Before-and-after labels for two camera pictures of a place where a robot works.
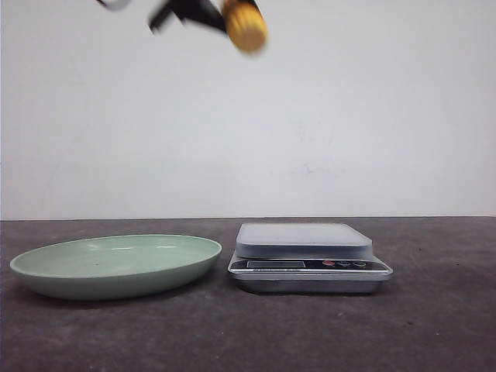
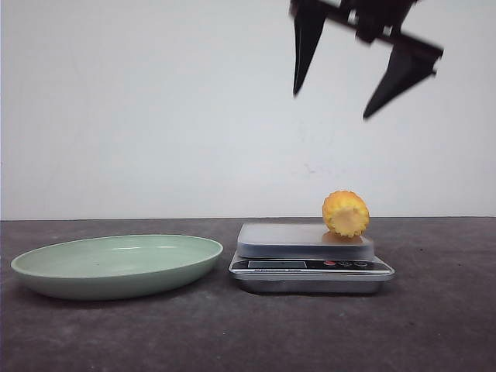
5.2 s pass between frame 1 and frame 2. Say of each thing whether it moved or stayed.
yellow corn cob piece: moved
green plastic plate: stayed
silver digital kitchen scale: stayed
